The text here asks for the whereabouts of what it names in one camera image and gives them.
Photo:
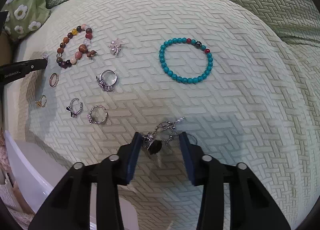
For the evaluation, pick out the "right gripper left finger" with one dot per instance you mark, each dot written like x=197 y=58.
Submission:
x=68 y=204

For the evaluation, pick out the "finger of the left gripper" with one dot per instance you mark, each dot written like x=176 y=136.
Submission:
x=14 y=71

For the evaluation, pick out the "white plastic tray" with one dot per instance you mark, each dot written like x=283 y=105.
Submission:
x=36 y=174

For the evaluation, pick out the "green daisy pillow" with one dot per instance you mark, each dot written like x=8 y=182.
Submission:
x=24 y=17

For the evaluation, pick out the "green textured seat cover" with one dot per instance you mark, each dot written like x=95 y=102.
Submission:
x=243 y=94

